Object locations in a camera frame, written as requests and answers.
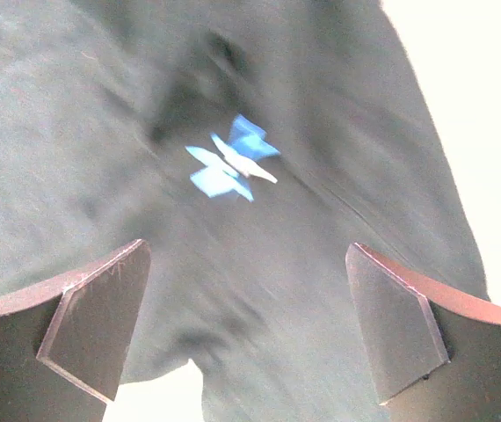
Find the black t-shirt blue logo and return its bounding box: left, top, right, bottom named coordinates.
left=0, top=1, right=488, bottom=421

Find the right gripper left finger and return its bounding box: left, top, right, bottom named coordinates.
left=0, top=239, right=151, bottom=422

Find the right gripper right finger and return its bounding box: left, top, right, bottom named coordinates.
left=345, top=243, right=501, bottom=421

